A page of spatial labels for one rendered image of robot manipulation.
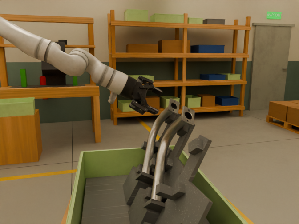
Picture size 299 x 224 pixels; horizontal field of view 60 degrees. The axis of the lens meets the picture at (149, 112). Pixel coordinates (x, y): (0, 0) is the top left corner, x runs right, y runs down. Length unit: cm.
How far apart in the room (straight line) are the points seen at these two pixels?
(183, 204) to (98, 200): 39
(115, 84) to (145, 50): 444
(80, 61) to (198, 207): 54
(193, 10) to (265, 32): 198
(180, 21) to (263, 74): 278
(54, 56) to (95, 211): 51
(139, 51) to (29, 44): 446
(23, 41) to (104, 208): 58
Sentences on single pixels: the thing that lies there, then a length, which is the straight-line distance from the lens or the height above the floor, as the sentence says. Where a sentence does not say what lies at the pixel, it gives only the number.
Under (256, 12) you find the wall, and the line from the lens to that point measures 718.
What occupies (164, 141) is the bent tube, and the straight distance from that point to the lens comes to 83.
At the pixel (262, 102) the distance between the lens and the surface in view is 735.
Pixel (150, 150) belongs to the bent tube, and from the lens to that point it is 94.
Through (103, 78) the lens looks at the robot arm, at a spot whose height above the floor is 127.
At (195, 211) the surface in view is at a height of 100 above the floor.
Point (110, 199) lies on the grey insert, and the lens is 97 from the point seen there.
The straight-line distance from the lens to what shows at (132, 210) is 86.
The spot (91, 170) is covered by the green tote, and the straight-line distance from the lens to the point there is 113.
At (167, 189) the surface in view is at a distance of 69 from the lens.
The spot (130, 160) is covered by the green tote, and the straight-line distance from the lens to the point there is 112.
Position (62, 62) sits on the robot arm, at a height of 132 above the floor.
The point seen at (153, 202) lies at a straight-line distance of 73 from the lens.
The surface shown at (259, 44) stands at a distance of 712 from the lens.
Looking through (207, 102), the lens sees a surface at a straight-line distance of 592.
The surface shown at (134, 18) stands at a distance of 527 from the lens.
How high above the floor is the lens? 133
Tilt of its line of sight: 12 degrees down
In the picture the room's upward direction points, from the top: straight up
